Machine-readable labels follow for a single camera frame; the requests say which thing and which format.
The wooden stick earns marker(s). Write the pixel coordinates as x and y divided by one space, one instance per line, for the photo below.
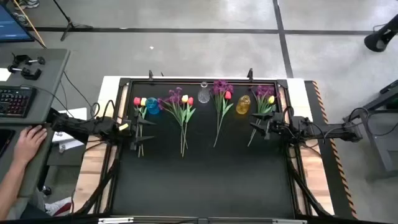
30 23

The silver metal bracket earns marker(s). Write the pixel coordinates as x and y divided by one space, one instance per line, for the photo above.
289 221
115 220

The small black clip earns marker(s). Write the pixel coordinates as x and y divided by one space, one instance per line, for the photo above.
150 75
250 74

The computer monitor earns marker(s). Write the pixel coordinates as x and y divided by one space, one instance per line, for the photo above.
12 28

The black screw clamp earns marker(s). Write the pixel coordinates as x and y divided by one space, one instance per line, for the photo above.
21 58
31 74

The person's hand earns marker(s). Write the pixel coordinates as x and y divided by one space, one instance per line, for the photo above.
29 144

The grey side table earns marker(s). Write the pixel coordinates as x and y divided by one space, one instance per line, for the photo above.
384 146

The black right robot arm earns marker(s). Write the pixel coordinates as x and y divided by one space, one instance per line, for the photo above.
329 130

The white papers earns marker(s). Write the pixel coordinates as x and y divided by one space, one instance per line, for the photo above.
76 113

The amber glass vase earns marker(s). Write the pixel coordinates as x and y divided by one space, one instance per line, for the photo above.
243 105

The black backlit keyboard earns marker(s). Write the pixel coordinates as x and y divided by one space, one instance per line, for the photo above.
15 101

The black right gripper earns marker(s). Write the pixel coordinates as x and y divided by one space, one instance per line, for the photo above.
280 126

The clear glass vase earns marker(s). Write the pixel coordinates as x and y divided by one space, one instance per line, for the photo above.
204 96

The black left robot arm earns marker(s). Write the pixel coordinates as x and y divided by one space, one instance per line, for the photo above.
77 126

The blue glass vase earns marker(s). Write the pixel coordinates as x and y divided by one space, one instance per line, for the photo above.
152 106

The black floor stand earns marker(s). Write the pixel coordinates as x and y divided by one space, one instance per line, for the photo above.
377 40

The black desk knob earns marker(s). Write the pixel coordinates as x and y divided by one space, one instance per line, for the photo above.
46 190

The black table mat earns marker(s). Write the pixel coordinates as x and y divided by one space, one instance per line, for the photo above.
202 180

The person's forearm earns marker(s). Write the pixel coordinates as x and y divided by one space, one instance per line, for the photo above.
11 186

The grey desk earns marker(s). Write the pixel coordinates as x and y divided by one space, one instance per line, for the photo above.
49 77

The person's shoe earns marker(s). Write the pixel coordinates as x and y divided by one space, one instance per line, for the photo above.
20 18
31 3
60 207

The white paper sheet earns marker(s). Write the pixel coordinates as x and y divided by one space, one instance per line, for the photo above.
4 74

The black aluminium table frame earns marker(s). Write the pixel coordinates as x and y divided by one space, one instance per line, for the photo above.
174 81

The black tablet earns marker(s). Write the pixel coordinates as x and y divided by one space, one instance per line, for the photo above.
4 140

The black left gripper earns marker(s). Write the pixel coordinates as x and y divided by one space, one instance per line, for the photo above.
127 135

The wrist camera with yellow tape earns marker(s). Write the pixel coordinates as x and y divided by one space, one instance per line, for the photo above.
123 127

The person's leg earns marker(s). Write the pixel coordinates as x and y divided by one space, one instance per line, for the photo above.
28 208

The black tripod stand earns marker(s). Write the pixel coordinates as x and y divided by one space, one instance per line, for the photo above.
71 24

